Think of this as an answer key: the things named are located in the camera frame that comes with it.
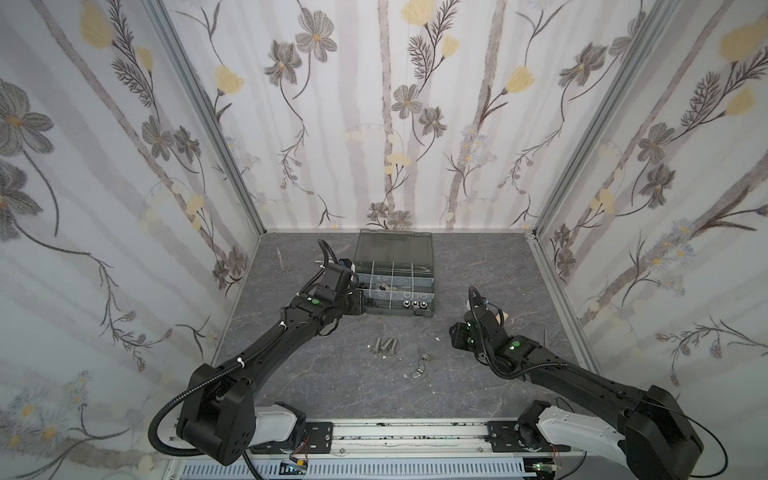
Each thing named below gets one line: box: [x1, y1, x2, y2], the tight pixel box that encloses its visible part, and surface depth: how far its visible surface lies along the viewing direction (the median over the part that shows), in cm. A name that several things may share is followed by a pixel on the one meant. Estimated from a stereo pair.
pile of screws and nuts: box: [372, 338, 397, 353], surface depth 91 cm
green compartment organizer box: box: [354, 228, 435, 317], surface depth 104 cm
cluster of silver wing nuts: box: [412, 353, 429, 379], surface depth 87 cm
